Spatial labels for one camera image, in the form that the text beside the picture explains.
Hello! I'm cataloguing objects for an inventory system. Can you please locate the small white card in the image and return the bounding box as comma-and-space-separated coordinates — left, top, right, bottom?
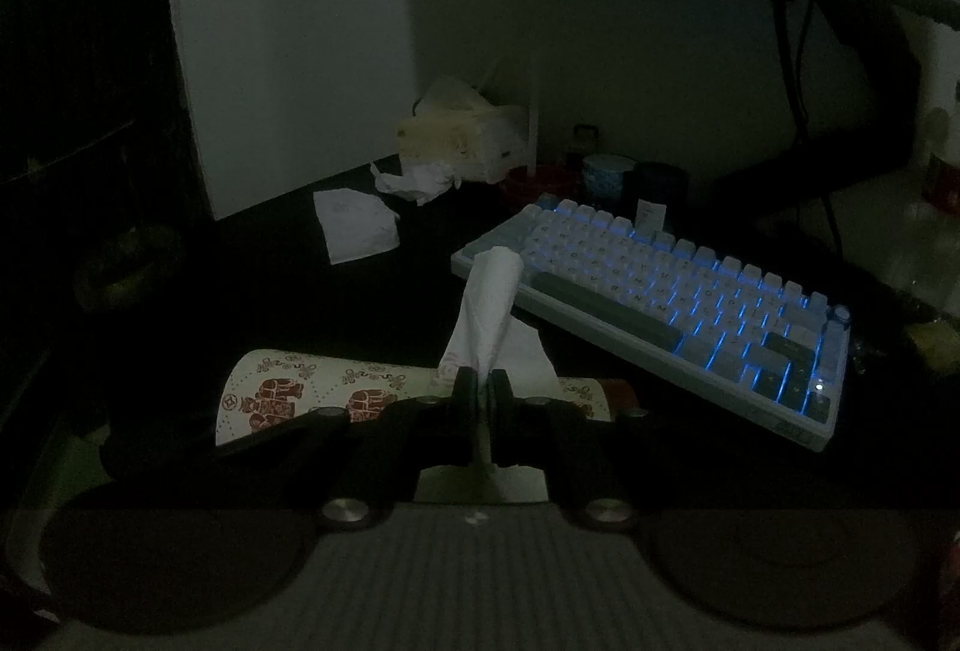
637, 199, 668, 240

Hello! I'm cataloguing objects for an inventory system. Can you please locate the black monitor stand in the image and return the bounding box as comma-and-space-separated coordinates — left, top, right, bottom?
705, 0, 925, 233

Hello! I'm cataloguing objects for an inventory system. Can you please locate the blue patterned cup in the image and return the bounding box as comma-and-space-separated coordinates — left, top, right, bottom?
581, 154, 635, 212

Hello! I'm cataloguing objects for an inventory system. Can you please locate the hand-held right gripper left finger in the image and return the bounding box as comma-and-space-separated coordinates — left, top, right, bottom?
195, 367, 481, 532

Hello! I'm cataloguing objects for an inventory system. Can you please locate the yellow packet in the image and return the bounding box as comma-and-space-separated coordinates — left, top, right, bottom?
904, 317, 960, 376

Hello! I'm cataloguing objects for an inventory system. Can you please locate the dark cup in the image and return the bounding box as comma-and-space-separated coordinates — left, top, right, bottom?
631, 162, 689, 224

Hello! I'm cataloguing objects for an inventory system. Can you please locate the yellow capped clear bottle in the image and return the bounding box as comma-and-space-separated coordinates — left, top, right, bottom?
922, 107, 960, 211

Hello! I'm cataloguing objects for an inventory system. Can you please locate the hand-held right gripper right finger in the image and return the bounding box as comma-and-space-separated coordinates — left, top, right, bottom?
491, 369, 713, 530

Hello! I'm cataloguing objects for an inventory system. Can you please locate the red bowl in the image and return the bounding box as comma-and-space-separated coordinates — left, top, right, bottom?
501, 165, 583, 209

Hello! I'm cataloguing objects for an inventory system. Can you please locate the crumpled white tissue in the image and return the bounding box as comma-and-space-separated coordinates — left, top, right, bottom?
370, 162, 458, 206

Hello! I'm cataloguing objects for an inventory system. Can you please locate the flat white napkin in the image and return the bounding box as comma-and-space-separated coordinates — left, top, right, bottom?
313, 188, 402, 266

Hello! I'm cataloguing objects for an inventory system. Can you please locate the black monitor cable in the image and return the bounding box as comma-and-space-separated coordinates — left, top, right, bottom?
771, 0, 842, 241

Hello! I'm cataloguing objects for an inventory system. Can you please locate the white backlit mechanical keyboard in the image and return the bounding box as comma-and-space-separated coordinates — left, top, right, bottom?
451, 195, 852, 453

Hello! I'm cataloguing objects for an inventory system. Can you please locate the white tissue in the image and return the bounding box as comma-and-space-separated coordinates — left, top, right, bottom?
370, 162, 458, 206
420, 248, 560, 502

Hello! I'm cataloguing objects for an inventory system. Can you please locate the white patterned tissue box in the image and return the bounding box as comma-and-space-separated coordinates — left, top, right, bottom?
216, 347, 638, 457

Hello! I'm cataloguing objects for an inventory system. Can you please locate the clear plastic bag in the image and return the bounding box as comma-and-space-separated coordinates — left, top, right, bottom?
825, 171, 960, 308

